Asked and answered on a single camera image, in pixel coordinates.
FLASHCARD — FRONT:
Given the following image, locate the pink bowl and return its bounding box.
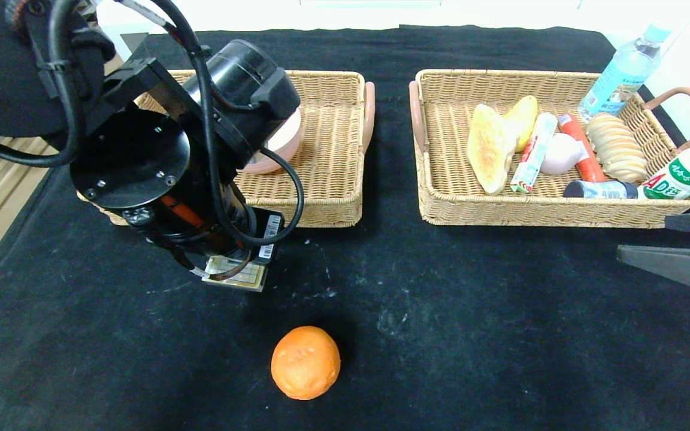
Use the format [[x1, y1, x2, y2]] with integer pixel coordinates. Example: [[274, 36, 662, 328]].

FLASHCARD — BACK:
[[240, 108, 304, 175]]

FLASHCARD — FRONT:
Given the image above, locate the white playing card box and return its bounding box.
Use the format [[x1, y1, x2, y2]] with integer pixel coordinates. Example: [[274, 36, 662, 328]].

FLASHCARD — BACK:
[[201, 254, 270, 293]]

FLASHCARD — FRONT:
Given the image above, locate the orange tangerine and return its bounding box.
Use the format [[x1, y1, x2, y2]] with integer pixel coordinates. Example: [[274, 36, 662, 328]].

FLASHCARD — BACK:
[[271, 326, 341, 400]]

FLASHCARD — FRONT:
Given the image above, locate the red strawberry candy stick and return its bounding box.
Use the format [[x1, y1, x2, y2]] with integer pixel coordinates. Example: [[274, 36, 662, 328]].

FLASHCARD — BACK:
[[510, 113, 559, 195]]

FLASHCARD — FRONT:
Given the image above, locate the pale purple round bun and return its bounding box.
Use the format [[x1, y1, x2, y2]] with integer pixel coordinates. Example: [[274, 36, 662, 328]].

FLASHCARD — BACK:
[[540, 133, 584, 176]]

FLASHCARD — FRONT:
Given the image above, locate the orange sausage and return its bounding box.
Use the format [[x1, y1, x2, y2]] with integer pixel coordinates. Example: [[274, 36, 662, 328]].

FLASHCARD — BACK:
[[559, 113, 607, 183]]

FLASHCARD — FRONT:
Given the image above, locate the wicker basket holding toiletries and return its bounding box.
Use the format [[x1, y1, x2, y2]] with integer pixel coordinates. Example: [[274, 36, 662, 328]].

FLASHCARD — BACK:
[[77, 69, 376, 229]]

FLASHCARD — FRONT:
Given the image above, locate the wicker basket holding food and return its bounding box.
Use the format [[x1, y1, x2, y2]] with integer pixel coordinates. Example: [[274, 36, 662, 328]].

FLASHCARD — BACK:
[[408, 69, 690, 230]]

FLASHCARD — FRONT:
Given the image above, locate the flat toasted bread slice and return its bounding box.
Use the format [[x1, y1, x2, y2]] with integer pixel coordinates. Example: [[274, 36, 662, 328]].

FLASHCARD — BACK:
[[466, 104, 519, 195]]

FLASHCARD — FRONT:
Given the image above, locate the black table cloth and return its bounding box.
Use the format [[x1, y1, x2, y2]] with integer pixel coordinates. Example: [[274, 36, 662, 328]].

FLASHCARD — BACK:
[[0, 25, 690, 431]]

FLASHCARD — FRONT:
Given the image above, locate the white table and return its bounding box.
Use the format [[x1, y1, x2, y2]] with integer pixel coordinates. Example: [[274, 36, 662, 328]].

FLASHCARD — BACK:
[[96, 0, 615, 63]]

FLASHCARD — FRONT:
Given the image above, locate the yellow pear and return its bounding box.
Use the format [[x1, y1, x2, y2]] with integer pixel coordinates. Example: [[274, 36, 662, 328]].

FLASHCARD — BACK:
[[503, 96, 539, 153]]

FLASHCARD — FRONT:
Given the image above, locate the small dark blue bottle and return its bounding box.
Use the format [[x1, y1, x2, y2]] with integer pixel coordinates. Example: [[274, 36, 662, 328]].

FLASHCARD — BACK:
[[562, 181, 639, 199]]

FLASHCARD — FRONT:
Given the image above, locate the ridged bread roll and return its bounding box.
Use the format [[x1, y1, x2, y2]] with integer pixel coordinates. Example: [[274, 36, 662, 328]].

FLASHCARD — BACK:
[[586, 113, 655, 185]]

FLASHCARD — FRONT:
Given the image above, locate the clear water bottle blue label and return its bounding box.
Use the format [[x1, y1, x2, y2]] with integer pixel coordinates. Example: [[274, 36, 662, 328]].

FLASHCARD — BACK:
[[577, 23, 673, 123]]

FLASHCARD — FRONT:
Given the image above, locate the white milk bottle green label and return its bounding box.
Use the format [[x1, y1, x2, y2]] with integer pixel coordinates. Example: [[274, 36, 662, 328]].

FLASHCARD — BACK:
[[637, 129, 690, 200]]

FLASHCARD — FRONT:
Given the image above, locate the black left camera cable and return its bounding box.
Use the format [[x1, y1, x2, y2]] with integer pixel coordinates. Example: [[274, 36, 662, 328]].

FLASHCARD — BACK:
[[243, 147, 305, 248]]

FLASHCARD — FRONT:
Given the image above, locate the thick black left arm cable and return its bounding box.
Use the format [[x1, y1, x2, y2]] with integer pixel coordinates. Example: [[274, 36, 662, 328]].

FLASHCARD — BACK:
[[0, 0, 91, 169]]

